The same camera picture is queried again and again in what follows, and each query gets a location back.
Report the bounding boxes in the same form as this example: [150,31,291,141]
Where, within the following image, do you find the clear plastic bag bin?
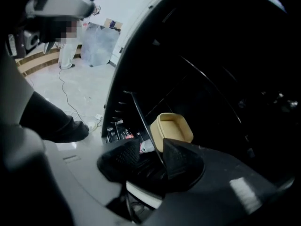
[80,22,120,67]

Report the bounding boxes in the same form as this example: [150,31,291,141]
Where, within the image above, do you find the wooden platform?
[15,44,83,77]

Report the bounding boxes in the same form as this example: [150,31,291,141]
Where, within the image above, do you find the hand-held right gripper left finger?
[97,138,142,184]

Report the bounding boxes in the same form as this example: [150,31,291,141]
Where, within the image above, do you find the person's white shoe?
[85,121,98,133]

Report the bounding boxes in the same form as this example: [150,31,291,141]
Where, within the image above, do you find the red label water bottle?
[139,138,155,154]

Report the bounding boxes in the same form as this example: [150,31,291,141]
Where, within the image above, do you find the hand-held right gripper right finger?
[161,137,206,180]

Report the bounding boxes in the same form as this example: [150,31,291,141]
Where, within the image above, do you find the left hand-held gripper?
[24,0,96,19]

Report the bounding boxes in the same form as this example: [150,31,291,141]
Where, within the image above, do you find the person's black trousers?
[19,90,90,144]

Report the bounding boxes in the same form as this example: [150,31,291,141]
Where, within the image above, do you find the white speaker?
[23,30,41,52]

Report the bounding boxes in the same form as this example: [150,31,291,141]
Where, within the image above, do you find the cream plastic tray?
[150,112,194,153]

